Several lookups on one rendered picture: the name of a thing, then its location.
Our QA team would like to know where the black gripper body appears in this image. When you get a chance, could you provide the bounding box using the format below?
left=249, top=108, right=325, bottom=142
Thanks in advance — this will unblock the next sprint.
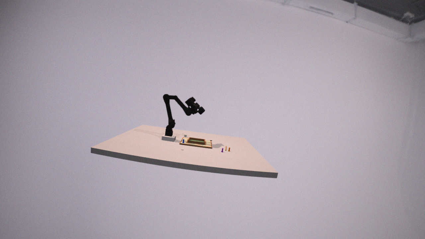
left=193, top=102, right=205, bottom=115

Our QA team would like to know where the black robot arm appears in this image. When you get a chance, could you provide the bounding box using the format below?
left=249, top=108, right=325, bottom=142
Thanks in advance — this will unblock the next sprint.
left=163, top=94, right=198, bottom=136

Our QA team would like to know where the square wooden game board with arrow squares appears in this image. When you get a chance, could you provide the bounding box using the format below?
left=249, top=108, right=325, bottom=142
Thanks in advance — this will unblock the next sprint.
left=183, top=137, right=211, bottom=147

